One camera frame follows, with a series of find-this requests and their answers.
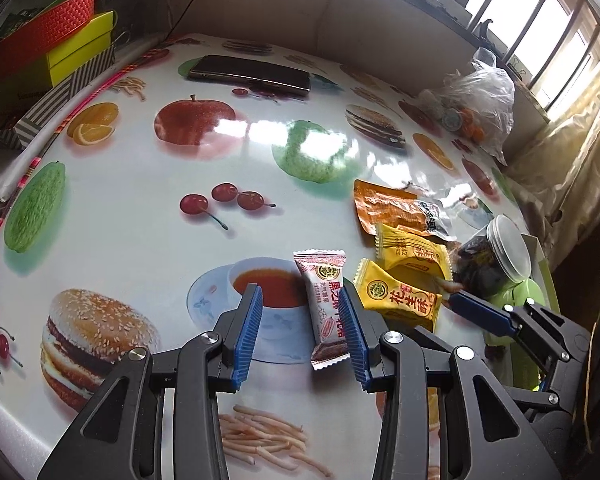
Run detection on fruit print table cover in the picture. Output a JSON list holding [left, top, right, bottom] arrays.
[[0, 32, 561, 480]]

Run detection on yellow snack packet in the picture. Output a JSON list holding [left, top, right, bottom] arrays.
[[375, 223, 453, 281], [354, 258, 443, 333]]

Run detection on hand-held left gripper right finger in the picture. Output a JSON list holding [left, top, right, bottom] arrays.
[[337, 284, 556, 480]]

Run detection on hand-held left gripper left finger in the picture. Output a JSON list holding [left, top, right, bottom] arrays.
[[37, 283, 264, 480]]

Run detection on orange black snack packet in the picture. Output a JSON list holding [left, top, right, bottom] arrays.
[[354, 179, 456, 241]]

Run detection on yellow green box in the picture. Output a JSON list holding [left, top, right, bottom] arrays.
[[0, 10, 117, 106]]

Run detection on green gift box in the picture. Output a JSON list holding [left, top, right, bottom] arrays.
[[520, 232, 561, 311]]

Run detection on clear plastic bag of snacks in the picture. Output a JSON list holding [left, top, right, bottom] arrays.
[[420, 47, 516, 166]]

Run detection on cream patterned curtain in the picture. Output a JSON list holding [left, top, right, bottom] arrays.
[[500, 35, 600, 271]]

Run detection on white red snack packet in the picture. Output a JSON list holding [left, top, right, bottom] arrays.
[[293, 249, 351, 372]]

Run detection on light green bottle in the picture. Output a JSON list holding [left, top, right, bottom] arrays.
[[485, 277, 548, 391]]

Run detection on red woven box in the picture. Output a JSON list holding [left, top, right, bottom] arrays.
[[0, 0, 97, 78]]

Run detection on black white striped box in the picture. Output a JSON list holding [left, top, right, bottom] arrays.
[[0, 47, 118, 148]]

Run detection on white window frame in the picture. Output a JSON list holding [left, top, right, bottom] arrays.
[[340, 0, 600, 111]]

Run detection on black smartphone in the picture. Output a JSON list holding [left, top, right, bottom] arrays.
[[187, 54, 312, 97]]

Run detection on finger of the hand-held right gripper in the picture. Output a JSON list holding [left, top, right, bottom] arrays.
[[412, 325, 576, 416], [447, 291, 593, 361]]

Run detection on clear lidded plastic jar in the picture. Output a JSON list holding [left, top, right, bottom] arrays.
[[452, 214, 531, 296]]

